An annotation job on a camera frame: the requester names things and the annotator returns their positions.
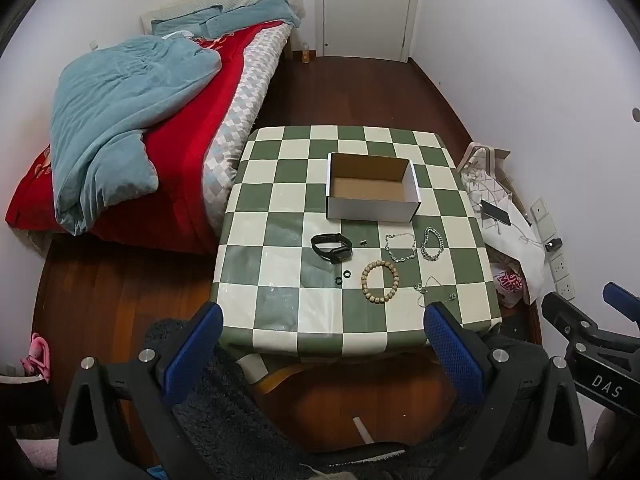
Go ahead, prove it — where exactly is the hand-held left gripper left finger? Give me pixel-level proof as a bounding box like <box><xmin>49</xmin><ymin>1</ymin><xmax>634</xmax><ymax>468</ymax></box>
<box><xmin>56</xmin><ymin>302</ymin><xmax>224</xmax><ymax>480</ymax></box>

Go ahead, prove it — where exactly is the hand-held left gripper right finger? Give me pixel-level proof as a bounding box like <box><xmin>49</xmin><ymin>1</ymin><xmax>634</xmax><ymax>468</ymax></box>
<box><xmin>423</xmin><ymin>301</ymin><xmax>588</xmax><ymax>480</ymax></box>

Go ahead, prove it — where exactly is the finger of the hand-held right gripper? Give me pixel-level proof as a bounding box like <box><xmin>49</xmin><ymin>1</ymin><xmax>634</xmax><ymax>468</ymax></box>
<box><xmin>541</xmin><ymin>290</ymin><xmax>640</xmax><ymax>368</ymax></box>
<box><xmin>601</xmin><ymin>281</ymin><xmax>640</xmax><ymax>322</ymax></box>

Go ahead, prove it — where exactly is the fine silver pendant necklace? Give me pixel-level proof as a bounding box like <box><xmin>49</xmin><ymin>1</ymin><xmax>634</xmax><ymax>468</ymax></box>
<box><xmin>414</xmin><ymin>276</ymin><xmax>458</xmax><ymax>308</ymax></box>

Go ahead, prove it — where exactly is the chunky silver chain bracelet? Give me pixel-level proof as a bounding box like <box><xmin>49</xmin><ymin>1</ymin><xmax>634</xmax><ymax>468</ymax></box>
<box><xmin>421</xmin><ymin>227</ymin><xmax>446</xmax><ymax>262</ymax></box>

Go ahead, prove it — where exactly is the thin silver chain necklace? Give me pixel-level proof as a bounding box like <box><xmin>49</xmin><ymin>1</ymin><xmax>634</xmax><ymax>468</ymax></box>
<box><xmin>385</xmin><ymin>232</ymin><xmax>417</xmax><ymax>263</ymax></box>

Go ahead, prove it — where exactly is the wooden bead bracelet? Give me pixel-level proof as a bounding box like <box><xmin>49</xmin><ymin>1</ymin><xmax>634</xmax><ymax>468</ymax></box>
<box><xmin>361</xmin><ymin>260</ymin><xmax>401</xmax><ymax>305</ymax></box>

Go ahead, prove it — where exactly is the black smart band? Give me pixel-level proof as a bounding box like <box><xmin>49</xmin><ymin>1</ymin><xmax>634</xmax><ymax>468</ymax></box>
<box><xmin>310</xmin><ymin>233</ymin><xmax>354</xmax><ymax>264</ymax></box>

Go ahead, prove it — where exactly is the white cardboard box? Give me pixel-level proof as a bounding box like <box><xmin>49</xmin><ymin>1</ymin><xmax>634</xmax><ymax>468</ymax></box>
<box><xmin>325</xmin><ymin>152</ymin><xmax>422</xmax><ymax>222</ymax></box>

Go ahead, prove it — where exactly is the dark fluffy cloth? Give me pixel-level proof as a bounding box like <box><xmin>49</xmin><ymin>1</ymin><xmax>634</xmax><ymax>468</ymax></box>
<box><xmin>145</xmin><ymin>317</ymin><xmax>551</xmax><ymax>480</ymax></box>

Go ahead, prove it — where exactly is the red and white snack packet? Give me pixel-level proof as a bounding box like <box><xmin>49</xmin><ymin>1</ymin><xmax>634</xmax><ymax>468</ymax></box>
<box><xmin>492</xmin><ymin>267</ymin><xmax>526</xmax><ymax>309</ymax></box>

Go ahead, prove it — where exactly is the white paper bag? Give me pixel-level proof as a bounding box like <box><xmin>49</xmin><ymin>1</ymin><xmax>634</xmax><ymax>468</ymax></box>
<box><xmin>482</xmin><ymin>195</ymin><xmax>546</xmax><ymax>306</ymax></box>

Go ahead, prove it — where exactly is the short white stick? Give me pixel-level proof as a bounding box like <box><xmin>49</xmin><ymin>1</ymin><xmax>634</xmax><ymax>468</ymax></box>
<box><xmin>352</xmin><ymin>416</ymin><xmax>374</xmax><ymax>445</ymax></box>

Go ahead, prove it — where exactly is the black phone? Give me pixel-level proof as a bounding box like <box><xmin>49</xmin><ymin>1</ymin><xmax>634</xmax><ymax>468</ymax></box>
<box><xmin>481</xmin><ymin>199</ymin><xmax>512</xmax><ymax>227</ymax></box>

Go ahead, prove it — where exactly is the green checkered tablecloth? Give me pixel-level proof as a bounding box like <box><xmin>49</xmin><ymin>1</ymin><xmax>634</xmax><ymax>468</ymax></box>
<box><xmin>210</xmin><ymin>125</ymin><xmax>505</xmax><ymax>361</ymax></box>

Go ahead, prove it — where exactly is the pink slipper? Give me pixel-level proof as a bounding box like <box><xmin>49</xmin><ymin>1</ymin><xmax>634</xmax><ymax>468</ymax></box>
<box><xmin>20</xmin><ymin>332</ymin><xmax>51</xmax><ymax>383</ymax></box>

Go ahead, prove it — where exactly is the white quilted bag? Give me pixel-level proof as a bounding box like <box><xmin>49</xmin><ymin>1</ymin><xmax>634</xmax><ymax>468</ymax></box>
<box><xmin>457</xmin><ymin>142</ymin><xmax>518</xmax><ymax>206</ymax></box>

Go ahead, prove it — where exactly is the bed with red sheet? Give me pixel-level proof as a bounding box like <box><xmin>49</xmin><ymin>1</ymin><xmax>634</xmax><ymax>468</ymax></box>
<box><xmin>5</xmin><ymin>20</ymin><xmax>286</xmax><ymax>256</ymax></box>

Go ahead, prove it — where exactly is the blue duvet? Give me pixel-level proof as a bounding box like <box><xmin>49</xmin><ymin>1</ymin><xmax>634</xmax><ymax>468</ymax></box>
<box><xmin>50</xmin><ymin>35</ymin><xmax>223</xmax><ymax>237</ymax></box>

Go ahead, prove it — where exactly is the grey checkered quilt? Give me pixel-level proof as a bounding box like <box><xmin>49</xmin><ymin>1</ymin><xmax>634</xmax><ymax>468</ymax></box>
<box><xmin>202</xmin><ymin>24</ymin><xmax>293</xmax><ymax>233</ymax></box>

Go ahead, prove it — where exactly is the blue pillow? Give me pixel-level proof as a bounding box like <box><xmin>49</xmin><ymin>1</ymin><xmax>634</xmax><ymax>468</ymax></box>
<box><xmin>150</xmin><ymin>5</ymin><xmax>224</xmax><ymax>37</ymax></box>

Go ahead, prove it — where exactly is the crumpled blue cloth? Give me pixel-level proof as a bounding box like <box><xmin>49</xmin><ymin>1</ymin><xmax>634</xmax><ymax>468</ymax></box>
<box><xmin>205</xmin><ymin>0</ymin><xmax>302</xmax><ymax>39</ymax></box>

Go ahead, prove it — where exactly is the white door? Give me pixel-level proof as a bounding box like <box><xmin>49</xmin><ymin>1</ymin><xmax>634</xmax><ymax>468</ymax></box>
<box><xmin>315</xmin><ymin>0</ymin><xmax>423</xmax><ymax>63</ymax></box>

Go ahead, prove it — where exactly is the white charging cable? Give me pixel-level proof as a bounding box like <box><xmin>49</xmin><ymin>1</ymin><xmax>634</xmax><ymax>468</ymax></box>
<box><xmin>495</xmin><ymin>222</ymin><xmax>551</xmax><ymax>250</ymax></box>

